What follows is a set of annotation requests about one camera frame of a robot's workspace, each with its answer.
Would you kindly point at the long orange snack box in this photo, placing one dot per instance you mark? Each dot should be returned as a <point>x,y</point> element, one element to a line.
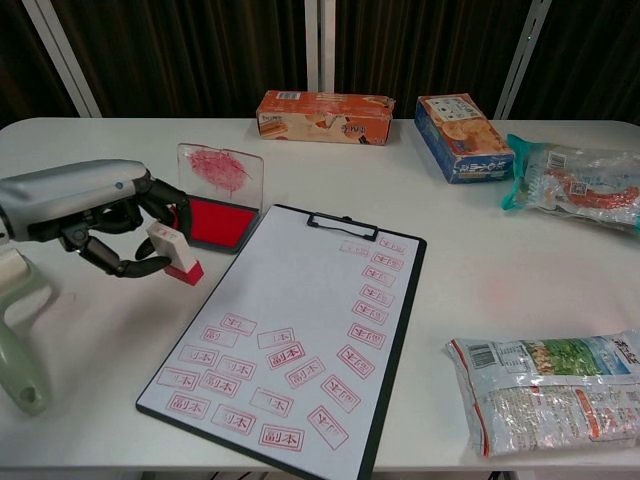
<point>325,117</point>

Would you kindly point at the teal snack packet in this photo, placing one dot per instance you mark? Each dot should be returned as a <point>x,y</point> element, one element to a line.
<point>580,190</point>

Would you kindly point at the black clipboard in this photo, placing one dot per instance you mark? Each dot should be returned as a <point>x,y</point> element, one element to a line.
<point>400,350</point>

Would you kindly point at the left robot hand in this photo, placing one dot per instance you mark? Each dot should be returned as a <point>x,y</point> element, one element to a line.
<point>65,195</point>

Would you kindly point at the blue orange cracker box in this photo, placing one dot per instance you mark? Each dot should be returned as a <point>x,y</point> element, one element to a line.
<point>465,140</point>

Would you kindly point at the white paper red stamp marks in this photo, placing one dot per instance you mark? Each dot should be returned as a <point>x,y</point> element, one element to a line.
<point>300,290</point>

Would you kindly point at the white partition post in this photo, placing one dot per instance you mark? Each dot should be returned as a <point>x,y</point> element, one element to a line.
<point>522,55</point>
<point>319,45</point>
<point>60,55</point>

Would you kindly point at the dark pleated curtain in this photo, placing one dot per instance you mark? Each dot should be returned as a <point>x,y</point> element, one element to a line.
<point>200,50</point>

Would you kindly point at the red ink pad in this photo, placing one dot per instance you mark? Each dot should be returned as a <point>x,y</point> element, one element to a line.
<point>220,222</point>

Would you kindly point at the clear snack bag green print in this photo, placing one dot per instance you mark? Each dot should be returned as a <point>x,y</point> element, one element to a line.
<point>550,395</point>

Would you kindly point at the white rubber stamp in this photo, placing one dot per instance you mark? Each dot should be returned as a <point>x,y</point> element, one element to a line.
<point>172,247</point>

